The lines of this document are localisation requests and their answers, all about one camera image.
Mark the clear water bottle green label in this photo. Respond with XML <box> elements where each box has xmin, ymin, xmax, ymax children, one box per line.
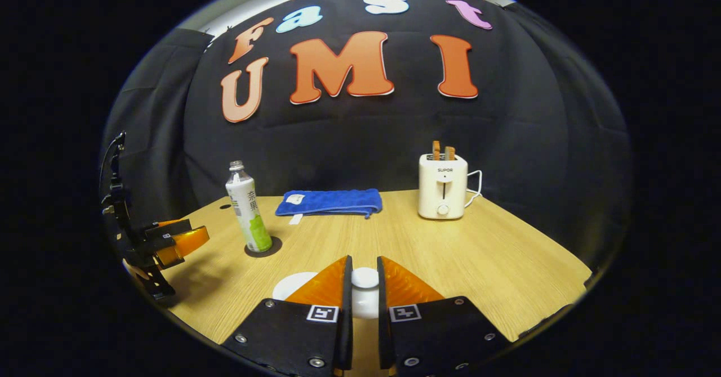
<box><xmin>225</xmin><ymin>161</ymin><xmax>273</xmax><ymax>253</ymax></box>

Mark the white toaster cable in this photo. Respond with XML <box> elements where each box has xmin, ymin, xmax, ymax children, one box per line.
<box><xmin>465</xmin><ymin>170</ymin><xmax>483</xmax><ymax>207</ymax></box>

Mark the white toaster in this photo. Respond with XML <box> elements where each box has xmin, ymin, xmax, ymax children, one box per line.
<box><xmin>417</xmin><ymin>153</ymin><xmax>469</xmax><ymax>220</ymax></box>

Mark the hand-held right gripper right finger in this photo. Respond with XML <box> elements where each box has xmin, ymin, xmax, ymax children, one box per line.
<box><xmin>377</xmin><ymin>256</ymin><xmax>510</xmax><ymax>377</ymax></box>

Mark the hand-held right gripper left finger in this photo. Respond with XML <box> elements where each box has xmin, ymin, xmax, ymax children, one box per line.
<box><xmin>221</xmin><ymin>255</ymin><xmax>354</xmax><ymax>377</ymax></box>

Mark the blue towel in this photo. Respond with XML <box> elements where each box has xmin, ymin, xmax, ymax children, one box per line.
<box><xmin>275</xmin><ymin>188</ymin><xmax>383</xmax><ymax>220</ymax></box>

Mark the dark round coaster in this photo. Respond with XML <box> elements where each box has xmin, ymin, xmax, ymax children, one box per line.
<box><xmin>244</xmin><ymin>236</ymin><xmax>283</xmax><ymax>258</ymax></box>

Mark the white saucer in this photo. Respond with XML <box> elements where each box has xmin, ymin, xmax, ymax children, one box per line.
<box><xmin>273</xmin><ymin>272</ymin><xmax>319</xmax><ymax>301</ymax></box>

